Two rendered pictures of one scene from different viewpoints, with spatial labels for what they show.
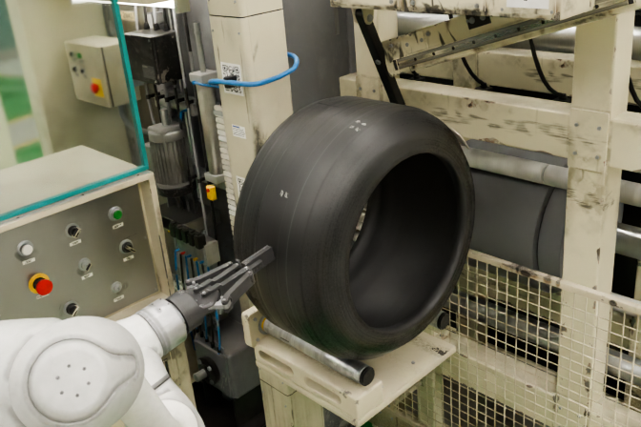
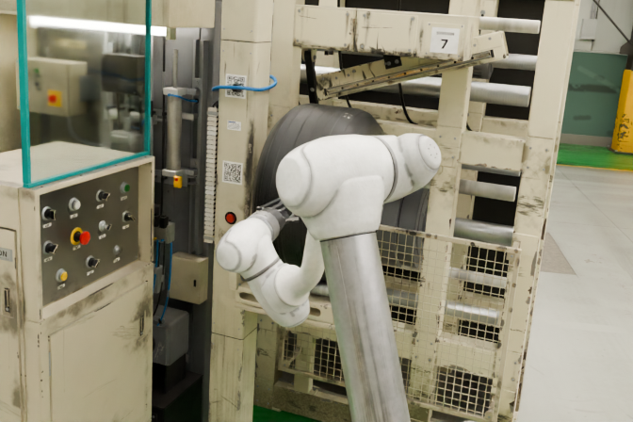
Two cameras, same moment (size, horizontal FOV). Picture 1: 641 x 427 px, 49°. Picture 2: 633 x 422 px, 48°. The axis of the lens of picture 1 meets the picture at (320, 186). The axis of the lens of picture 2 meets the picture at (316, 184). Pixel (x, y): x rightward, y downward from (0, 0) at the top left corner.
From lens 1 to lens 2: 1.14 m
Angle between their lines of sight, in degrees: 27
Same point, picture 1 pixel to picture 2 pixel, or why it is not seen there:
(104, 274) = (111, 236)
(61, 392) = (430, 154)
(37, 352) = (417, 137)
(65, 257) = (93, 218)
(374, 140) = (360, 124)
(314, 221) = not seen: hidden behind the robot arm
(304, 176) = not seen: hidden behind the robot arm
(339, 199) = not seen: hidden behind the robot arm
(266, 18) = (265, 46)
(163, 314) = (268, 217)
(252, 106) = (251, 105)
